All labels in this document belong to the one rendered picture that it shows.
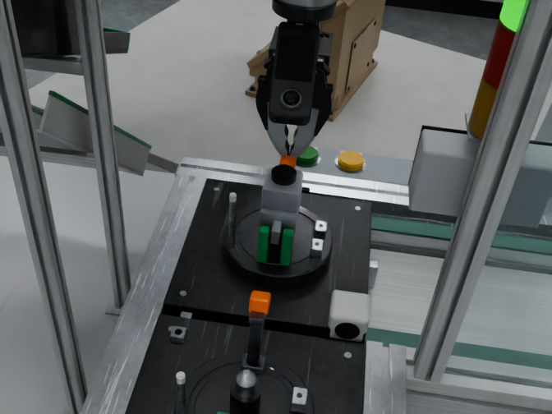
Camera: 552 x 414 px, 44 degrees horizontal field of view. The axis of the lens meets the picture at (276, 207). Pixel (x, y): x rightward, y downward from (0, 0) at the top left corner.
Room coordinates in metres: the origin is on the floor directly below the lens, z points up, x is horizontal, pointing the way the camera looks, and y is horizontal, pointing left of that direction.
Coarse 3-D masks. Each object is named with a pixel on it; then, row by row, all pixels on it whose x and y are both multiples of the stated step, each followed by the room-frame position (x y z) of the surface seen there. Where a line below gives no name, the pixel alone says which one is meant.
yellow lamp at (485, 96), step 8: (480, 88) 0.51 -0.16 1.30; (488, 88) 0.49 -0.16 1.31; (480, 96) 0.50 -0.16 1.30; (488, 96) 0.49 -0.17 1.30; (480, 104) 0.50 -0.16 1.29; (488, 104) 0.49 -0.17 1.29; (472, 112) 0.51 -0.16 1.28; (480, 112) 0.50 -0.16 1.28; (488, 112) 0.49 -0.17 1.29; (472, 120) 0.50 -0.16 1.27; (480, 120) 0.49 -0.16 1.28; (472, 128) 0.50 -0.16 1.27; (480, 128) 0.49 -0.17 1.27; (480, 136) 0.49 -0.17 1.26
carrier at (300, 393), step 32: (160, 320) 0.50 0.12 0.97; (192, 320) 0.51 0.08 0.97; (160, 352) 0.46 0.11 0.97; (192, 352) 0.46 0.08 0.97; (224, 352) 0.47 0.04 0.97; (288, 352) 0.47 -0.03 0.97; (320, 352) 0.48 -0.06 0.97; (352, 352) 0.48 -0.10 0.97; (160, 384) 0.42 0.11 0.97; (192, 384) 0.41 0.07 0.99; (224, 384) 0.41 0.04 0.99; (256, 384) 0.39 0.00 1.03; (288, 384) 0.42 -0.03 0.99; (320, 384) 0.43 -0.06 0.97; (352, 384) 0.44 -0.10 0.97
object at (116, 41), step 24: (24, 0) 0.56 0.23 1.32; (48, 0) 0.59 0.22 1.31; (72, 0) 0.63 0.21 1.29; (24, 24) 0.55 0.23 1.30; (48, 24) 0.58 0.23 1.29; (72, 24) 0.62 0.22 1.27; (24, 48) 0.54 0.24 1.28; (48, 48) 0.58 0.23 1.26; (72, 48) 0.62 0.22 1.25; (120, 48) 0.71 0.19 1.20
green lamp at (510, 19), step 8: (504, 0) 0.51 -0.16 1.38; (512, 0) 0.50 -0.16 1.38; (520, 0) 0.49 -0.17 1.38; (504, 8) 0.50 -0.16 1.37; (512, 8) 0.49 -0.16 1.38; (520, 8) 0.49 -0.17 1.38; (504, 16) 0.50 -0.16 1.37; (512, 16) 0.49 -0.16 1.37; (520, 16) 0.49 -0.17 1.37; (504, 24) 0.50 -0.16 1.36; (512, 24) 0.49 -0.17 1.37
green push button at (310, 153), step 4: (308, 148) 0.86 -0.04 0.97; (312, 148) 0.86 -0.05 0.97; (304, 152) 0.85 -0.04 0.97; (308, 152) 0.85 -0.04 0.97; (312, 152) 0.85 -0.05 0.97; (316, 152) 0.85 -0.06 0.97; (300, 156) 0.84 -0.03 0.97; (304, 156) 0.84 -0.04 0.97; (308, 156) 0.84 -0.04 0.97; (312, 156) 0.84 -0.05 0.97; (316, 156) 0.85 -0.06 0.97; (300, 160) 0.83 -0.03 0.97; (304, 160) 0.83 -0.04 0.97; (308, 160) 0.83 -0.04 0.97; (312, 160) 0.84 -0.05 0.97; (316, 160) 0.84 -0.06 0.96; (304, 164) 0.83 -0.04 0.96; (308, 164) 0.83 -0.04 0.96
